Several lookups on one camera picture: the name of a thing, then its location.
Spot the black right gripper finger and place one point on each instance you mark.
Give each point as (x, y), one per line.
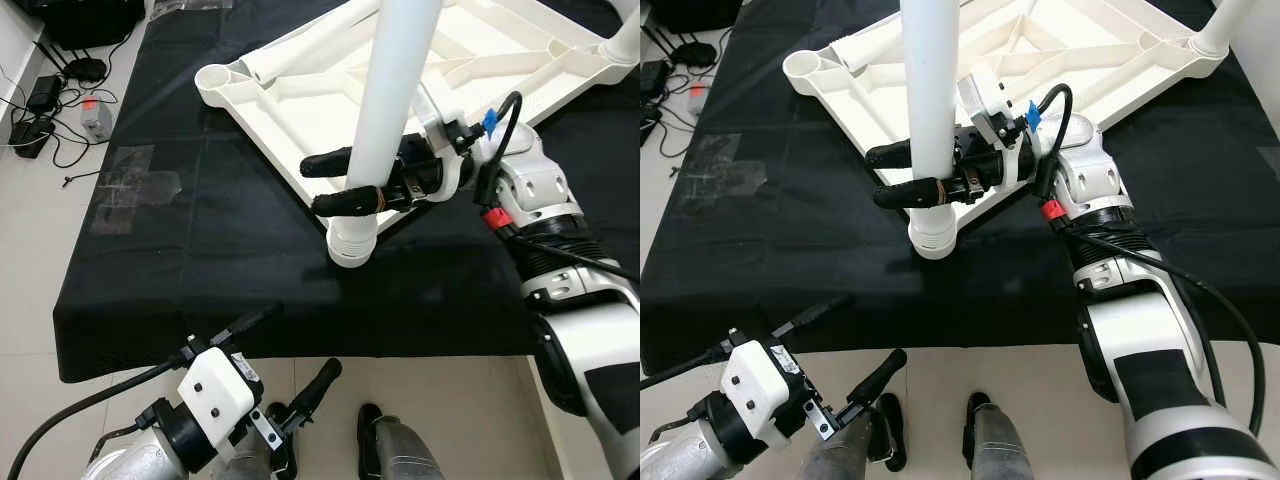
(888, 154)
(905, 195)
(325, 162)
(345, 203)

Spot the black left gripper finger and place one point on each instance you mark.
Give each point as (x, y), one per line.
(810, 318)
(250, 322)
(318, 385)
(880, 380)

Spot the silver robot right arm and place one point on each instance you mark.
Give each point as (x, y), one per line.
(1090, 180)
(540, 190)

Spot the black cloth cover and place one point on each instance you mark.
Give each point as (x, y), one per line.
(250, 300)
(850, 300)

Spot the white plastic table top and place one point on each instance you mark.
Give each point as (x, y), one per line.
(1060, 50)
(300, 110)

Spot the grey robot right foot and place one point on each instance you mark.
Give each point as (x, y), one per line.
(1000, 445)
(400, 450)

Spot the clear tape patch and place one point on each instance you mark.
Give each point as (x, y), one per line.
(720, 175)
(130, 190)

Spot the grey small charger box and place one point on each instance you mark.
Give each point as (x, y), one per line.
(698, 93)
(95, 118)

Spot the clear plastic wrapper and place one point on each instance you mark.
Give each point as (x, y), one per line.
(190, 6)

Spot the black power adapter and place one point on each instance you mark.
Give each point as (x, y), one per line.
(655, 77)
(45, 92)

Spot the black power strip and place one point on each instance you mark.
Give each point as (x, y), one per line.
(30, 135)

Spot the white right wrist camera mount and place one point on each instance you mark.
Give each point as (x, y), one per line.
(985, 95)
(440, 110)

